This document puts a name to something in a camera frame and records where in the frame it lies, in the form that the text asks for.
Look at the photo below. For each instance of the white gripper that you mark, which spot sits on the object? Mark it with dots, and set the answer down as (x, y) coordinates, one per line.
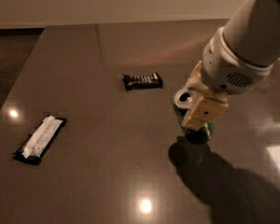
(228, 68)

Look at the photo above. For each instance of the green soda can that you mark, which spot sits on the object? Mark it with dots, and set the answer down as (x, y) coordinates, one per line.
(183, 102)

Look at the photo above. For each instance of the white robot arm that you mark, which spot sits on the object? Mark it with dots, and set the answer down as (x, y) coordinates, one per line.
(239, 56)

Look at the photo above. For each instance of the black candy bar wrapper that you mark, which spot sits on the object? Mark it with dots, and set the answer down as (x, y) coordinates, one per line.
(141, 82)

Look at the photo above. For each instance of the black and white snack bar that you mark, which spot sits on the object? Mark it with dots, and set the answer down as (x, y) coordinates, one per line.
(38, 142)

